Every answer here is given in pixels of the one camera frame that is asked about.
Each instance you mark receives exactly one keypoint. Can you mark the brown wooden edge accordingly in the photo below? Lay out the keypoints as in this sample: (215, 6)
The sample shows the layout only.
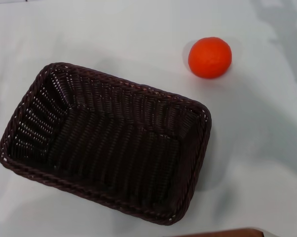
(222, 233)

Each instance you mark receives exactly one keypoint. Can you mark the dark brown woven basket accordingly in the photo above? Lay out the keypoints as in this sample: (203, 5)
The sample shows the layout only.
(109, 148)

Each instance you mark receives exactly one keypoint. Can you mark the orange fruit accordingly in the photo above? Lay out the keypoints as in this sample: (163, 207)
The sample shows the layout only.
(209, 57)

